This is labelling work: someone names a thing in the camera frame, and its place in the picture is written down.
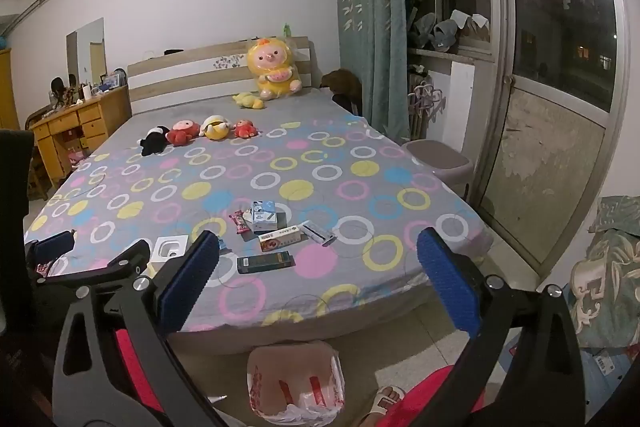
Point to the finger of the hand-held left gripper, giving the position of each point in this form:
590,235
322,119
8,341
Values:
127,259
54,246

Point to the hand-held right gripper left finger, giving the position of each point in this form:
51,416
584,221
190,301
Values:
190,277

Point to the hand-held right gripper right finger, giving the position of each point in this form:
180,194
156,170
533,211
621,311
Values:
447,287

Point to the small red white packet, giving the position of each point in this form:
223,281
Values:
45,268

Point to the white square box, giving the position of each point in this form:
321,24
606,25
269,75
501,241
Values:
169,249

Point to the small blue packet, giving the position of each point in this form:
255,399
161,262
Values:
223,246

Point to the red candy wrapper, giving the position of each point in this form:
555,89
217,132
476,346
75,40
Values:
240,222

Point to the small blue white box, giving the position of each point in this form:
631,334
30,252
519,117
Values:
261,208

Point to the long white box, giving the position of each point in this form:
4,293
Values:
317,233

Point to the dark green flat box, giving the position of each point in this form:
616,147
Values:
265,263

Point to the red white toothpaste box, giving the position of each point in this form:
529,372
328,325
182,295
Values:
282,239

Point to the wooden desk with drawers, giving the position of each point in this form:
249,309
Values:
75,127

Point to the person's legs in red pants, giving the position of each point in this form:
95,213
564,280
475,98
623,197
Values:
440,397

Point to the black white plush toy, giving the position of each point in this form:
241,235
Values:
154,141

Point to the grey plastic stool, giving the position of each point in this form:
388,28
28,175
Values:
440,159

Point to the yellow wardrobe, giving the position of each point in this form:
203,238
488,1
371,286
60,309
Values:
7,87

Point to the beige slipper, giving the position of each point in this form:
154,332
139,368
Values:
382,402

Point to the red round plush toy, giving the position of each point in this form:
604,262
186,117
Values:
182,133

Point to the bed with circle print sheet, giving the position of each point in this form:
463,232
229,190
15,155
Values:
300,187

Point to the clutter of desk items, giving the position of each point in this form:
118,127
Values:
87,89

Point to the yellow white plush toy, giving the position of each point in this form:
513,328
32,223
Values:
216,128

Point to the small red plush toy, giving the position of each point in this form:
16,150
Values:
245,129

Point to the green patterned blanket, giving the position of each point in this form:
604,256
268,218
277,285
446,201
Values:
607,287

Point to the blue package with label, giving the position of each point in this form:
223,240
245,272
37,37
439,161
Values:
605,364

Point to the white board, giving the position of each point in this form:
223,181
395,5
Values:
462,107

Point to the small yellow green plush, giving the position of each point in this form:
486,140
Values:
248,100

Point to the wooden bed headboard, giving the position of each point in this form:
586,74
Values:
200,72

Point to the sliding balcony door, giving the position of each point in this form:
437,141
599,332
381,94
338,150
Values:
550,107

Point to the large yellow pig plush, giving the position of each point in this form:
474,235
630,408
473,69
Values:
272,67

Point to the brown plush bear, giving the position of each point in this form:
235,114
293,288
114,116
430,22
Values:
342,82

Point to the grey shoe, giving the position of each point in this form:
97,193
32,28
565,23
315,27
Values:
424,32
445,36

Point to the cardboard with white paper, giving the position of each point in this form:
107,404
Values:
472,24

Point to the green bottle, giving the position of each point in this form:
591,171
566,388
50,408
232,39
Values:
287,31

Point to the teal leaf print curtain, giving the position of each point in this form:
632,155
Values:
370,32

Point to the wall mirror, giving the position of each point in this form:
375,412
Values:
92,52

